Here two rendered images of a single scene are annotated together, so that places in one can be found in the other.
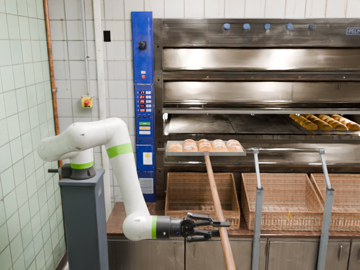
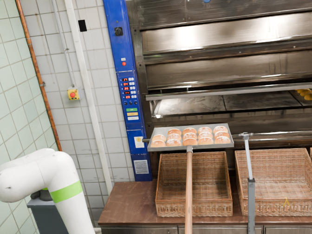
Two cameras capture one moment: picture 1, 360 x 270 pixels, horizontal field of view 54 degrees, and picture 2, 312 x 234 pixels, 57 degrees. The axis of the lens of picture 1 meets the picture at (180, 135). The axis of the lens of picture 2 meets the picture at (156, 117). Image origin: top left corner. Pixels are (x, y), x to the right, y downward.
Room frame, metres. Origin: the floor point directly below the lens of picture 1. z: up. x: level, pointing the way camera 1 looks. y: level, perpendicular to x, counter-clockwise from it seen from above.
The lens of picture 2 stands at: (0.67, -0.25, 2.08)
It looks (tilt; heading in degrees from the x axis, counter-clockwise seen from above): 22 degrees down; 9
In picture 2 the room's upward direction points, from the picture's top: 8 degrees counter-clockwise
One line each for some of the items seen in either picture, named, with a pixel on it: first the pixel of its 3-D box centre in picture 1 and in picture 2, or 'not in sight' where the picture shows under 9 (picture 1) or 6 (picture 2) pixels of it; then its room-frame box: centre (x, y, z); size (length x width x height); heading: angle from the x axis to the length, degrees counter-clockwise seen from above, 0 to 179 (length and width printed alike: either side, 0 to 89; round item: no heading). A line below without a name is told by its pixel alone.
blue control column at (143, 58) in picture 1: (155, 121); (152, 95); (3.78, 0.27, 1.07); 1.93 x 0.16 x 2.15; 179
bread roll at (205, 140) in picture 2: (220, 149); (205, 140); (2.34, -0.28, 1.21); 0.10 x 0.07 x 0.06; 85
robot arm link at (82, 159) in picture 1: (78, 149); (43, 168); (1.85, 0.56, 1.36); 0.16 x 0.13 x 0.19; 130
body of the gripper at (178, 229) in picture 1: (182, 227); not in sight; (1.30, -0.01, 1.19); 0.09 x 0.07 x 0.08; 89
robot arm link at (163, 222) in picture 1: (164, 226); not in sight; (1.30, 0.06, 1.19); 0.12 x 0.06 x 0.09; 179
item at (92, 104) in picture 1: (88, 101); (74, 93); (2.82, 0.74, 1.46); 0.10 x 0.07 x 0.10; 89
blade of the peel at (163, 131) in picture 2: (204, 145); (190, 134); (2.47, -0.18, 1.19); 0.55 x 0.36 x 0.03; 90
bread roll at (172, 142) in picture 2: (190, 149); (173, 142); (2.34, -0.07, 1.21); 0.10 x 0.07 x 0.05; 88
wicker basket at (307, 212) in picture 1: (279, 200); (276, 180); (2.57, -0.79, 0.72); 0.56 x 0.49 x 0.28; 88
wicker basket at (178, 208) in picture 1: (201, 199); (193, 182); (2.58, -0.17, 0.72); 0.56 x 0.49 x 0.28; 89
